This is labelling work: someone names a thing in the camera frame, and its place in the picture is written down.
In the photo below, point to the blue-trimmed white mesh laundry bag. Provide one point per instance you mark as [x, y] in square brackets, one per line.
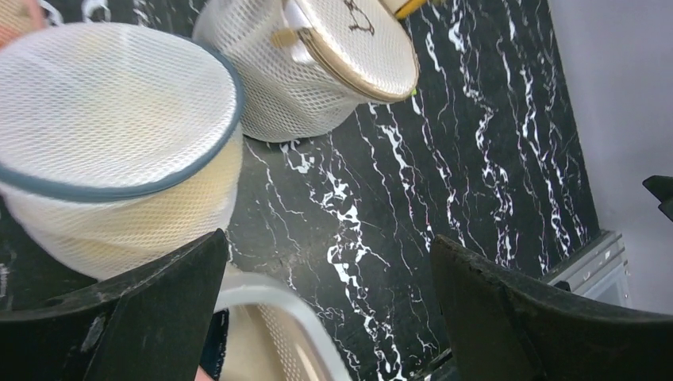
[119, 143]

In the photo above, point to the aluminium table edge rail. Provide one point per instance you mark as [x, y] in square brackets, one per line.
[599, 271]

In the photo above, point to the beige-trimmed white mesh laundry bag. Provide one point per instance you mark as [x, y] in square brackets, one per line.
[306, 65]

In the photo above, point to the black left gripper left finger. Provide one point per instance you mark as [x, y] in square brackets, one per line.
[149, 323]

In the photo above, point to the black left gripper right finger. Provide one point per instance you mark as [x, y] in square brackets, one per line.
[504, 325]

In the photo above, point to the cream round drawer cabinet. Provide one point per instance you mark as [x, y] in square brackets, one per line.
[401, 9]

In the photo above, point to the cream plastic laundry basket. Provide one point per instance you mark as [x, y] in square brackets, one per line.
[272, 333]

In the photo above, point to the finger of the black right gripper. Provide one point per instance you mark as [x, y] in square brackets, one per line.
[661, 187]

